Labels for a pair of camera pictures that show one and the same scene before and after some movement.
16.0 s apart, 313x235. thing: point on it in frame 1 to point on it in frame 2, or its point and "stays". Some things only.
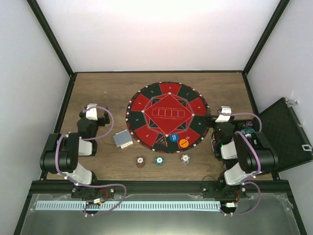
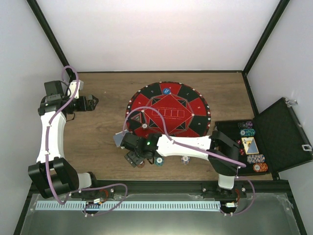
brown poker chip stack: (140, 162) stays
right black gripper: (212, 118) to (134, 159)
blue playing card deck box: (122, 139) stays
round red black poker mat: (167, 117) stays
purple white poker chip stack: (185, 159) stays
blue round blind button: (174, 137) to (166, 91)
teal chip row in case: (247, 131) stays
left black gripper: (106, 118) to (91, 107)
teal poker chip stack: (159, 161) stays
